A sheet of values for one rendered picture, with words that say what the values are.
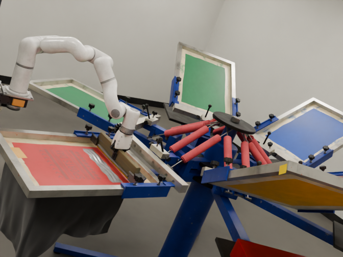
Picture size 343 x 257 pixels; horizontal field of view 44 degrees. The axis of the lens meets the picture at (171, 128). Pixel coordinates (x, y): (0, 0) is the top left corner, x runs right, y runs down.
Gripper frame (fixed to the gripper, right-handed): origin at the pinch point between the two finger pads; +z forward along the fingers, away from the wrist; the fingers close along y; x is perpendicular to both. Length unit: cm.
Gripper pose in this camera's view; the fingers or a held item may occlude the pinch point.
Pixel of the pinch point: (117, 155)
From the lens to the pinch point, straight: 236.2
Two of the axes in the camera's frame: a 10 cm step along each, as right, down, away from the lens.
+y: -7.3, -0.8, -6.8
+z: -3.6, 8.9, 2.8
